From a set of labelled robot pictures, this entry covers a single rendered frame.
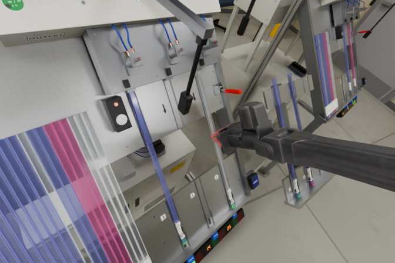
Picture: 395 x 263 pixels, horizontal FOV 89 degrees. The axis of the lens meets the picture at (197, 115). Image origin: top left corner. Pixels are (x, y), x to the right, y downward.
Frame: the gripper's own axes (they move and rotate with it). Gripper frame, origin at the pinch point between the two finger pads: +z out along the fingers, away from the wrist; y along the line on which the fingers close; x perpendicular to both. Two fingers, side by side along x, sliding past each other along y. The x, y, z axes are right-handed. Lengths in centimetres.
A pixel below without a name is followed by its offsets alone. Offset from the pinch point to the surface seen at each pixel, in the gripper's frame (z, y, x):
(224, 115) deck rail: 1.2, -7.9, -4.3
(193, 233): 3.1, 17.8, 26.7
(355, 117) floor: 44, -262, 93
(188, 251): 1.9, 22.0, 29.5
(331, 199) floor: 25, -118, 114
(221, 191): 2.7, 2.6, 20.8
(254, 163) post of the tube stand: 22, -37, 35
